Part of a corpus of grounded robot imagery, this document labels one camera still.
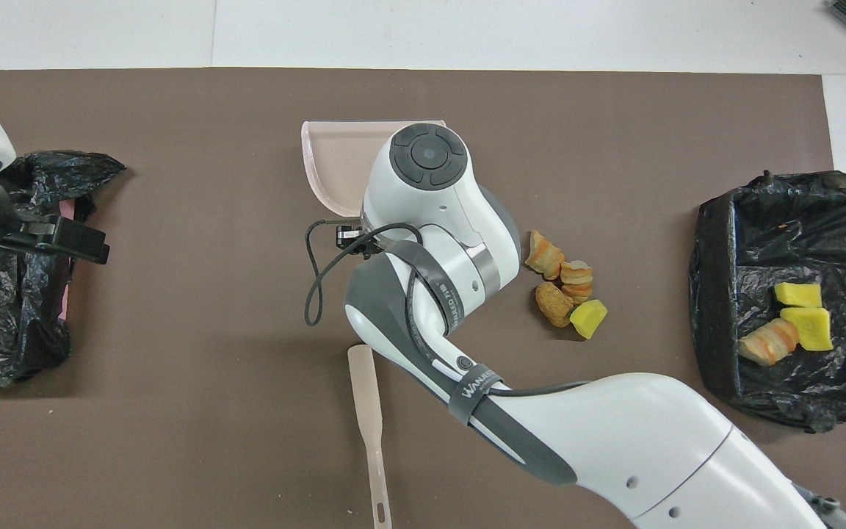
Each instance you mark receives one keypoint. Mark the black plastic trash bag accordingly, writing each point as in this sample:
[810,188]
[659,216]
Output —
[4,316]
[731,242]

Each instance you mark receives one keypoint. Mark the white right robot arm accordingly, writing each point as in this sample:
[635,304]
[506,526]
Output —
[430,213]

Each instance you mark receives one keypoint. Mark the yellow sponge piece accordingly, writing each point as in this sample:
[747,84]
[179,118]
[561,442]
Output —
[807,328]
[588,317]
[797,294]

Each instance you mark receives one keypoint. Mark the pale-sided toy croissant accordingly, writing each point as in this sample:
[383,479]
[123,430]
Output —
[768,342]

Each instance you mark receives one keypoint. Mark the beige plastic dustpan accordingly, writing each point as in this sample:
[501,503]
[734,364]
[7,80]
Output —
[335,162]

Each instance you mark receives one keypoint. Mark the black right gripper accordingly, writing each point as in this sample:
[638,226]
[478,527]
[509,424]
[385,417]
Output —
[348,236]

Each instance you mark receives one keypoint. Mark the striped toy croissant piece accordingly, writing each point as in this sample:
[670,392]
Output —
[544,255]
[577,279]

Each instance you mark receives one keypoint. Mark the brown toy bread roll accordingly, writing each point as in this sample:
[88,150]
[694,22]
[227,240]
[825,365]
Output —
[553,303]

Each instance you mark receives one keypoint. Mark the pink plastic bin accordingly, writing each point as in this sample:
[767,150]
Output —
[67,209]

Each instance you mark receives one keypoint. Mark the brown table mat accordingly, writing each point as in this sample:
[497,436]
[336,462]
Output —
[173,330]

